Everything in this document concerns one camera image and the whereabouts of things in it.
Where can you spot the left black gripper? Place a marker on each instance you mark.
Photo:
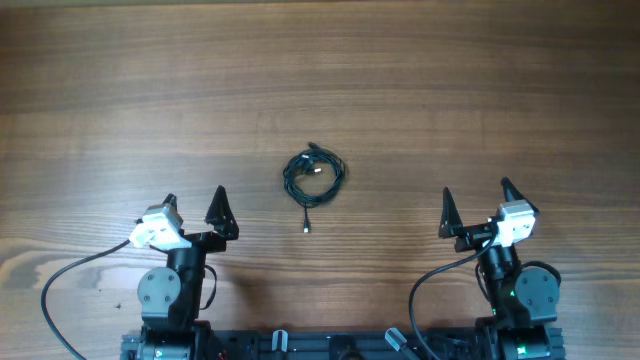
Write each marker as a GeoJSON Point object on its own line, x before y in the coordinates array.
{"type": "Point", "coordinates": [224, 225]}

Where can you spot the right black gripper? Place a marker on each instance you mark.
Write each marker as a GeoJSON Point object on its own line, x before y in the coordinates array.
{"type": "Point", "coordinates": [480, 233]}

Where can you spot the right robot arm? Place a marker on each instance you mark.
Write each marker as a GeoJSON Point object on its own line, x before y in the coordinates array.
{"type": "Point", "coordinates": [523, 295]}

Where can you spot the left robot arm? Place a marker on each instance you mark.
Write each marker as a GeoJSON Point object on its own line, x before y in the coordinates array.
{"type": "Point", "coordinates": [171, 295]}

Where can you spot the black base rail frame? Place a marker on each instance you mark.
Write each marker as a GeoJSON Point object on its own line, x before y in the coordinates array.
{"type": "Point", "coordinates": [446, 343]}

